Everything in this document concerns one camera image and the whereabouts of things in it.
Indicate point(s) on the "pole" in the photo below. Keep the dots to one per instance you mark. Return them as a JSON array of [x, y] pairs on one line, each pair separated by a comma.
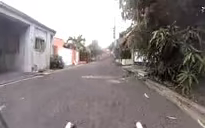
[[114, 33]]

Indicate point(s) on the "palm tree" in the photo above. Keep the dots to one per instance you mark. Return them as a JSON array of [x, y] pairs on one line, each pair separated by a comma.
[[77, 41]]

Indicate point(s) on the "grey asphalt road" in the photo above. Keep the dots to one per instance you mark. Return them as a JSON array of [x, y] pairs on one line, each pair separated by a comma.
[[90, 100]]

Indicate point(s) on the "dark bush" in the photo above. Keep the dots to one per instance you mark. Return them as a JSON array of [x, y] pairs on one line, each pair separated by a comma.
[[56, 62]]

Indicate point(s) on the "orange building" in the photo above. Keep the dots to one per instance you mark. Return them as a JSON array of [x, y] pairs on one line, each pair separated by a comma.
[[58, 45]]

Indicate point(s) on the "robot's own part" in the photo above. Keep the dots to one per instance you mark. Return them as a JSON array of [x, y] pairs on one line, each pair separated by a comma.
[[68, 125], [139, 125]]

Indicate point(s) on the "mass of trees and bushes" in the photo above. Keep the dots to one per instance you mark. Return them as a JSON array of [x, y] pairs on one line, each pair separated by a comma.
[[176, 43]]

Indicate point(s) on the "concrete kerb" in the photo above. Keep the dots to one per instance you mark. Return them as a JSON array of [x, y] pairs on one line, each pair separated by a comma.
[[176, 96]]

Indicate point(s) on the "grey building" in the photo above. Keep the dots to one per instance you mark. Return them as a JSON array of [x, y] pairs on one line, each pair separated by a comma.
[[20, 43]]

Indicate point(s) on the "grey concrete pavement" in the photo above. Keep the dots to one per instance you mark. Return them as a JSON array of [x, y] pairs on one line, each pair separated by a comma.
[[10, 78]]

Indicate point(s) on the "low white wall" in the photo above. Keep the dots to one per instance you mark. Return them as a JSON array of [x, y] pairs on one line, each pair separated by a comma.
[[126, 61]]

